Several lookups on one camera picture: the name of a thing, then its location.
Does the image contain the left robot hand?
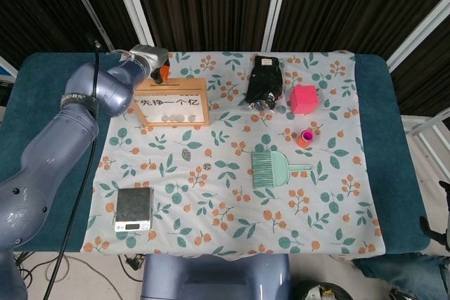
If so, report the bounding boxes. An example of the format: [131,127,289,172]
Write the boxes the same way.
[129,44,172,86]

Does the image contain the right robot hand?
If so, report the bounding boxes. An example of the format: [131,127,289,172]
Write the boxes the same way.
[419,179,450,247]

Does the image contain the blue jeans leg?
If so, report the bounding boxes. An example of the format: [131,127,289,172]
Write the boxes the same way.
[353,252,450,289]

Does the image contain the teal table cover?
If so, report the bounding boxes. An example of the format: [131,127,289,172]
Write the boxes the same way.
[0,52,444,255]

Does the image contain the white metal rack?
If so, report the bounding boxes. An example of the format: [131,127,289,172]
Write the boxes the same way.
[400,108,450,174]

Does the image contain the black gloves in plastic bag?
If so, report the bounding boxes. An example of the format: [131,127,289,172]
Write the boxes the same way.
[245,55,284,112]

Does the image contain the black trash bin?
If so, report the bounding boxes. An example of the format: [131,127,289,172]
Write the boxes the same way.
[293,280,356,300]

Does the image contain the white blue box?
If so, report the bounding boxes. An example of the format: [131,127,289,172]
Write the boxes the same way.
[0,54,18,86]

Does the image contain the orange cup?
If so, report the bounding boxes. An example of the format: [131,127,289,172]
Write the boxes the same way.
[296,130,314,148]

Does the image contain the silver digital scale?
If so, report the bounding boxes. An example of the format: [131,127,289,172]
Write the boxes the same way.
[114,187,155,233]

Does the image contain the pink foam cube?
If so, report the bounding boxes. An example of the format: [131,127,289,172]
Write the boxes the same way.
[289,84,320,115]

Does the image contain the mint green dustpan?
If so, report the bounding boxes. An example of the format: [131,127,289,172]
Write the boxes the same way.
[251,150,314,189]

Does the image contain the mint green brush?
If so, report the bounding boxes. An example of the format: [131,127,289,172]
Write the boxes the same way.
[250,151,275,188]

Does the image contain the floral tablecloth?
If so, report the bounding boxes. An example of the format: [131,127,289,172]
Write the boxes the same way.
[79,50,387,257]

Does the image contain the black power plug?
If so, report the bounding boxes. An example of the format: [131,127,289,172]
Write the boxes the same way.
[124,254,146,273]

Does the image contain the blue-grey robot torso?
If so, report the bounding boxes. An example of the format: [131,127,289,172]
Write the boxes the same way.
[140,253,293,300]

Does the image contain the wooden frame money box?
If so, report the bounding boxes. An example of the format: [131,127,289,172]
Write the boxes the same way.
[133,77,211,128]

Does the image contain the white partition post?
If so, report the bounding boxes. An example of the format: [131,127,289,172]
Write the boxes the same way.
[108,0,157,52]
[385,0,450,70]
[261,0,295,52]

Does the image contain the thin grey partition post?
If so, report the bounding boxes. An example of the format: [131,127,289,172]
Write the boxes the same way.
[61,0,116,52]

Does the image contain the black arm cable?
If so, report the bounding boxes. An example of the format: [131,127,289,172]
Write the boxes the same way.
[45,34,103,294]

